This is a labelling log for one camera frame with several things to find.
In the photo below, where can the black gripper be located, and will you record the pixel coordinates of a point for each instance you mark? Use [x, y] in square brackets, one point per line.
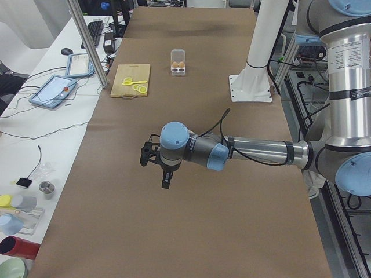
[168, 169]

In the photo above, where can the clear plastic egg carton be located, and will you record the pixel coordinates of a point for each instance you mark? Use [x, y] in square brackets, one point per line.
[177, 62]

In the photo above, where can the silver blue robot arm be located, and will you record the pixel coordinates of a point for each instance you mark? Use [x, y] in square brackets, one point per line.
[344, 158]

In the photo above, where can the lemon slice top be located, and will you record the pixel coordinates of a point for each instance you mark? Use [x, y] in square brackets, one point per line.
[144, 91]

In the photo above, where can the lemon slice middle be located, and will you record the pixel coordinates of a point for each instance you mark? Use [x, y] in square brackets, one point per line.
[141, 89]

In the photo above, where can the yellow plastic knife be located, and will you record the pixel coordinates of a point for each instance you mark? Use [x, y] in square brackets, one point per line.
[138, 82]

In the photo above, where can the lemon slice stack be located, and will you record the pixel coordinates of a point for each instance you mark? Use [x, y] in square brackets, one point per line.
[127, 81]

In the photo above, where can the bamboo cutting board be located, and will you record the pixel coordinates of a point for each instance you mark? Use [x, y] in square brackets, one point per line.
[138, 72]

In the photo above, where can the small metal cylinder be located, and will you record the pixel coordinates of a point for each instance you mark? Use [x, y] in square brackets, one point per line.
[48, 189]

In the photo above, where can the blue teach pendant near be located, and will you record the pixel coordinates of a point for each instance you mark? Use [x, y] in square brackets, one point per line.
[54, 91]

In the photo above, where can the blue teach pendant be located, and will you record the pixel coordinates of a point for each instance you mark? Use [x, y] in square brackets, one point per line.
[54, 91]
[79, 66]

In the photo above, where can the blue teach pendant far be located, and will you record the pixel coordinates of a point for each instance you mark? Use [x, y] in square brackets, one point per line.
[79, 66]

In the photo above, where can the clear acrylic tray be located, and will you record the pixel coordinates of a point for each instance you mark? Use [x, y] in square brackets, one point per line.
[30, 220]

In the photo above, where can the grey plastic cup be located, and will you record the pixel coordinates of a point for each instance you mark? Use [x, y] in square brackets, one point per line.
[25, 203]

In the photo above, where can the black power adapter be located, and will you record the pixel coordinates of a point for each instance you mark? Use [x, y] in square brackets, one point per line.
[109, 43]

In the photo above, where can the black square sensor pad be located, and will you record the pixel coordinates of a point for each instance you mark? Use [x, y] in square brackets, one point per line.
[24, 182]

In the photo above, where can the black computer mouse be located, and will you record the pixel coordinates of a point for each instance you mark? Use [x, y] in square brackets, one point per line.
[66, 51]

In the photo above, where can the yellow plastic cup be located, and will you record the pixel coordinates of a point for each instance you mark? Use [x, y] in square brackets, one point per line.
[5, 200]

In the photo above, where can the black keyboard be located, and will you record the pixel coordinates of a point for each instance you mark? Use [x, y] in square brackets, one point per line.
[95, 29]

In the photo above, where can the light blue plastic cup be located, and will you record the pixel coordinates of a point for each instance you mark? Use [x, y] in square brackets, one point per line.
[10, 224]

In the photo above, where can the red cylinder can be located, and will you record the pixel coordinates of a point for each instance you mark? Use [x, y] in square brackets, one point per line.
[18, 247]

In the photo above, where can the green bowl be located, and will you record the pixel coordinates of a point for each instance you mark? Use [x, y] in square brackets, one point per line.
[13, 267]

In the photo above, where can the aluminium frame post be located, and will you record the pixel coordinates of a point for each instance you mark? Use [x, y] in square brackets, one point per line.
[82, 28]

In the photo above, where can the white camera stand base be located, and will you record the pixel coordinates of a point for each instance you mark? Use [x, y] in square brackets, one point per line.
[252, 83]

